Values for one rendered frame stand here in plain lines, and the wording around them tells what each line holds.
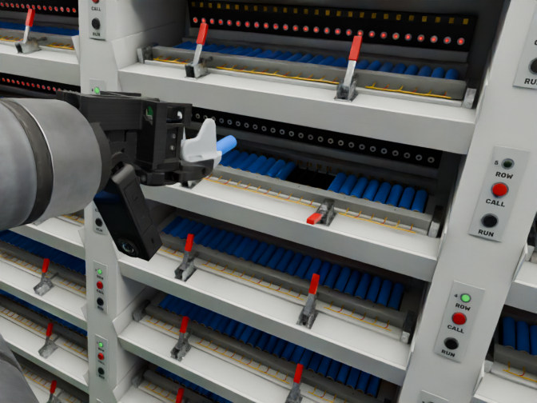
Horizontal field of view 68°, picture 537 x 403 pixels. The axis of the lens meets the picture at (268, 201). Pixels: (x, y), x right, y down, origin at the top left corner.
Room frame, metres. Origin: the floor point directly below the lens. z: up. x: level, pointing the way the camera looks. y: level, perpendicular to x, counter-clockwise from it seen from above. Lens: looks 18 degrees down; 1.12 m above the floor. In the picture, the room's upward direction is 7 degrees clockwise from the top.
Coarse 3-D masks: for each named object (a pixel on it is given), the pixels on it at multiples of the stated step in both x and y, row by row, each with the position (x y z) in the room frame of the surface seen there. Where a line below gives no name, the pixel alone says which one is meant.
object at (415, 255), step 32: (192, 128) 0.90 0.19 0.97; (224, 128) 0.86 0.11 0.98; (352, 160) 0.75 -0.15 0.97; (384, 160) 0.73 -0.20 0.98; (160, 192) 0.72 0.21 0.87; (192, 192) 0.69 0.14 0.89; (224, 192) 0.69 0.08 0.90; (256, 224) 0.65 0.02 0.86; (288, 224) 0.62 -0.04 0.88; (352, 224) 0.60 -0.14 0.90; (352, 256) 0.58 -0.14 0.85; (384, 256) 0.56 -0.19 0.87; (416, 256) 0.54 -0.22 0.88
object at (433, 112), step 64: (192, 0) 0.89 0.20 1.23; (128, 64) 0.78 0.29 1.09; (192, 64) 0.71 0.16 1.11; (256, 64) 0.72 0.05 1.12; (320, 64) 0.71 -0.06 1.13; (384, 64) 0.71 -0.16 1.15; (448, 64) 0.69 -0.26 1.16; (320, 128) 0.62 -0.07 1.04; (384, 128) 0.58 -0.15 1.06; (448, 128) 0.54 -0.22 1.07
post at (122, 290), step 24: (120, 0) 0.77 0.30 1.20; (144, 0) 0.82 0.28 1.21; (168, 0) 0.89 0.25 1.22; (120, 24) 0.77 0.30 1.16; (144, 24) 0.82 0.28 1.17; (96, 48) 0.78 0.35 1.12; (96, 72) 0.78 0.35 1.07; (96, 240) 0.78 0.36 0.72; (120, 288) 0.77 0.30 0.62; (144, 288) 0.84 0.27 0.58; (96, 312) 0.78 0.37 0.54; (120, 312) 0.77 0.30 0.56; (120, 360) 0.77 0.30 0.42; (96, 384) 0.79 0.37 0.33
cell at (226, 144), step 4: (228, 136) 0.54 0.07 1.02; (232, 136) 0.55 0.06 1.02; (220, 140) 0.53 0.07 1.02; (224, 140) 0.53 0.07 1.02; (228, 140) 0.53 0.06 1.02; (232, 140) 0.54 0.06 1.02; (236, 140) 0.55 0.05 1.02; (220, 144) 0.52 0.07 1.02; (224, 144) 0.52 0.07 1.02; (228, 144) 0.53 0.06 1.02; (232, 144) 0.54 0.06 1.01; (236, 144) 0.55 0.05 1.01; (220, 148) 0.51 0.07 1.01; (224, 148) 0.52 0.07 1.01; (228, 148) 0.53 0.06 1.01; (232, 148) 0.54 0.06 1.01; (224, 152) 0.52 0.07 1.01
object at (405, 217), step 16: (224, 176) 0.72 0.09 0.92; (240, 176) 0.70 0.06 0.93; (256, 176) 0.70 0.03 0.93; (256, 192) 0.68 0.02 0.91; (288, 192) 0.67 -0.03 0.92; (304, 192) 0.66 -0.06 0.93; (320, 192) 0.65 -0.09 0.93; (352, 208) 0.62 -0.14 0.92; (368, 208) 0.61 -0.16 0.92; (384, 208) 0.61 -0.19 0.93; (400, 208) 0.61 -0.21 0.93; (416, 224) 0.59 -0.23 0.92
